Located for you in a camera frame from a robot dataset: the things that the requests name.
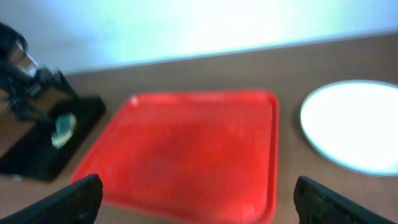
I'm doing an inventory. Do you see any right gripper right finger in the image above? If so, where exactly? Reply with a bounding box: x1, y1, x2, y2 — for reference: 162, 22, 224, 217
294, 175, 395, 224

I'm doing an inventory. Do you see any black tray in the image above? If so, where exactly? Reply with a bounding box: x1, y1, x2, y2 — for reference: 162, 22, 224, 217
1, 96, 106, 181

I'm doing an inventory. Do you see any red plastic tray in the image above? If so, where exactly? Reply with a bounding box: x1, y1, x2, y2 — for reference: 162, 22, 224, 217
72, 90, 279, 223

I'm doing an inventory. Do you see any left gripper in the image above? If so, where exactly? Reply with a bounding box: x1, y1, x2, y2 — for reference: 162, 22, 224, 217
1, 62, 79, 121

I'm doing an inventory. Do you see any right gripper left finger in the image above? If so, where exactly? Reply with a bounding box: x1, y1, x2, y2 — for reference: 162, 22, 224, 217
1, 174, 103, 224

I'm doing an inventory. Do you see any yellow green sponge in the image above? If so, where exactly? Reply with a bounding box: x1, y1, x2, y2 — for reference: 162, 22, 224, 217
51, 113, 77, 149

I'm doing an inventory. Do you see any white plate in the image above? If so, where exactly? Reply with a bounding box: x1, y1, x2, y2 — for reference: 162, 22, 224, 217
299, 80, 397, 176

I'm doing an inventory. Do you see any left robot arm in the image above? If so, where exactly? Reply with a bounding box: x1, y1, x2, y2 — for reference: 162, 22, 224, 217
1, 23, 80, 149

